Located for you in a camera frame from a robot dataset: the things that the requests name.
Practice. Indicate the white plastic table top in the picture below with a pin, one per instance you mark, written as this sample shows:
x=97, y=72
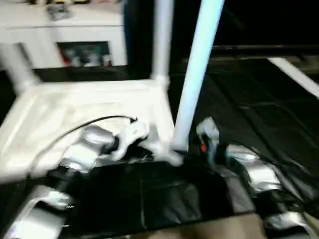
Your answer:
x=75, y=109

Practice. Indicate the white plastic table leg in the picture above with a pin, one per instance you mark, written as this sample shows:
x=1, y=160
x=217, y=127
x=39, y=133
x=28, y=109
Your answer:
x=199, y=64
x=17, y=64
x=162, y=40

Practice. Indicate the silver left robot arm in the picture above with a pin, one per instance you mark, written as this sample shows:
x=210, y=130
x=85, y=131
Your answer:
x=65, y=174

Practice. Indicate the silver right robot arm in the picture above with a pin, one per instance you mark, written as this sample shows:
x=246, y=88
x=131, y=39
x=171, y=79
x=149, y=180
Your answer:
x=259, y=179

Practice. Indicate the black work mat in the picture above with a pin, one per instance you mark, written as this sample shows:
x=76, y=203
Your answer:
x=239, y=139

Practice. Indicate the red bottle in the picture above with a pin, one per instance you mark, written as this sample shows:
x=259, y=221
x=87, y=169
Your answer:
x=65, y=57

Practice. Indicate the white glass-door cabinet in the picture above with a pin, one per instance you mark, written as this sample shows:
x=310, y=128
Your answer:
x=75, y=30

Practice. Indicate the small silver ornament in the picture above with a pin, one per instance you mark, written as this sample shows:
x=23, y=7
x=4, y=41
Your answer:
x=59, y=12

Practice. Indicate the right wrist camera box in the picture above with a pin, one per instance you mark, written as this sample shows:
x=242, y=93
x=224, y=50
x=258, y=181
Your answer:
x=207, y=130

